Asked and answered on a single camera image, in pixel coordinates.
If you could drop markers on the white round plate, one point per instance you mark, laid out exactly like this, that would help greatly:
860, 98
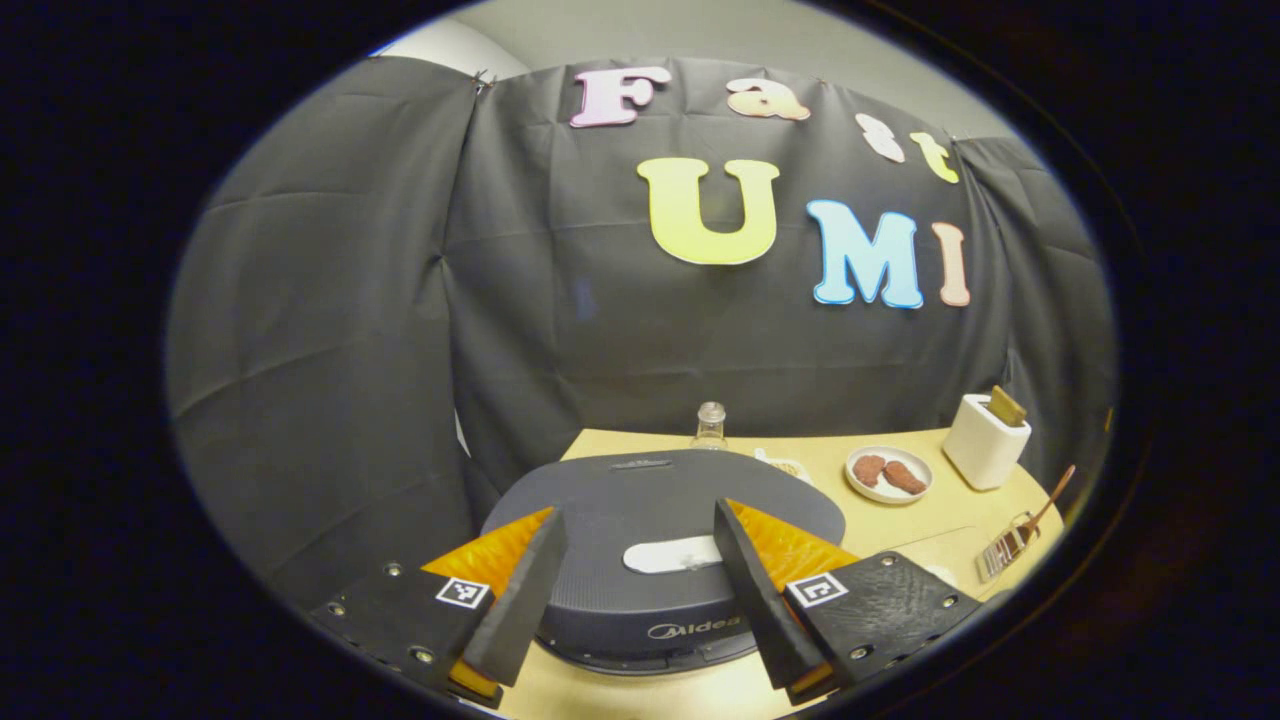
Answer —
888, 497

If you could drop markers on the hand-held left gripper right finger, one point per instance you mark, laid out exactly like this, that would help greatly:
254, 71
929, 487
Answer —
760, 600

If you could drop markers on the clear glass bottle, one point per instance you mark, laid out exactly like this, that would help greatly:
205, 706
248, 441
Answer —
710, 430

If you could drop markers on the white divided grain dish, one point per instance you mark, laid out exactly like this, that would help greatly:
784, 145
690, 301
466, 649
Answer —
785, 466

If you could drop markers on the dark grey rice cooker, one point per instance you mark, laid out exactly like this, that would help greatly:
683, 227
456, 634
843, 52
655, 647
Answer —
620, 500

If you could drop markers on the reddish brown meat piece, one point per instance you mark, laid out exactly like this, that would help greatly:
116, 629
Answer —
905, 478
869, 469

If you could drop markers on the black backdrop cloth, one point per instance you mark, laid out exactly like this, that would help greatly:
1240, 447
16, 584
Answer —
350, 300

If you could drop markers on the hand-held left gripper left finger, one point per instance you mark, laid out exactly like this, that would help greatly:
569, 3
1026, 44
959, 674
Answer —
520, 600

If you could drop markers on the white toaster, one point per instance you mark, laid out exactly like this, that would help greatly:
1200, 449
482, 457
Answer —
980, 450

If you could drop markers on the brown toast slice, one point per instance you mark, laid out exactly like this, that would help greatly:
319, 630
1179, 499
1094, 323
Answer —
1007, 406

